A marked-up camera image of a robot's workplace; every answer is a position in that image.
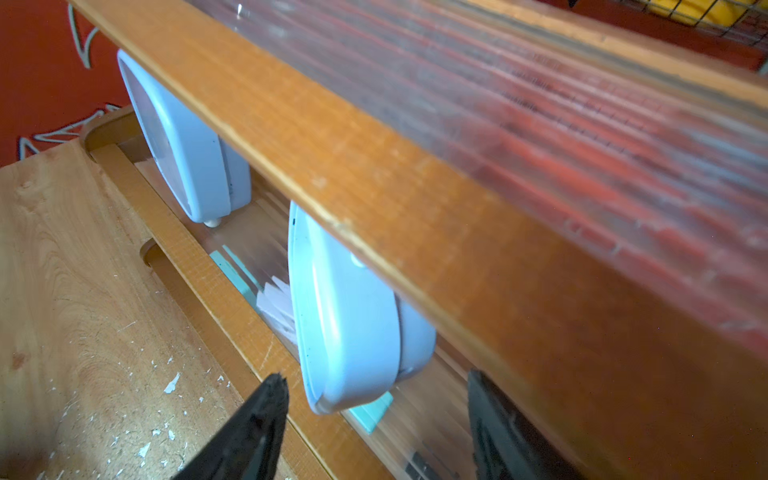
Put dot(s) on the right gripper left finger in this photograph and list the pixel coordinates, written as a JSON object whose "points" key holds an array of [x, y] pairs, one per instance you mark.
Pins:
{"points": [[248, 446]]}

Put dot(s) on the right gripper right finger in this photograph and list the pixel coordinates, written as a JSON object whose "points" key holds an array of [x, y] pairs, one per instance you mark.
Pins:
{"points": [[506, 444]]}

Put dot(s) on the teal square alarm clock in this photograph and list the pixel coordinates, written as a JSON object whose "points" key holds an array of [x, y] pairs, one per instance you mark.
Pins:
{"points": [[237, 273], [368, 416]]}

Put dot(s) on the blue rounded alarm clock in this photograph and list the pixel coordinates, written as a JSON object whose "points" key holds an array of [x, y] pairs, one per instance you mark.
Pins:
{"points": [[356, 338], [207, 177]]}

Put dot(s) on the wooden two-tier shelf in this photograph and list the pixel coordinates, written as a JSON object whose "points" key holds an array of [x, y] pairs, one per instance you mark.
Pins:
{"points": [[626, 385]]}

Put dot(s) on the black wire wall basket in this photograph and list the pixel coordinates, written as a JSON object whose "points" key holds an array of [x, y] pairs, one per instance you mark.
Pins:
{"points": [[744, 22]]}

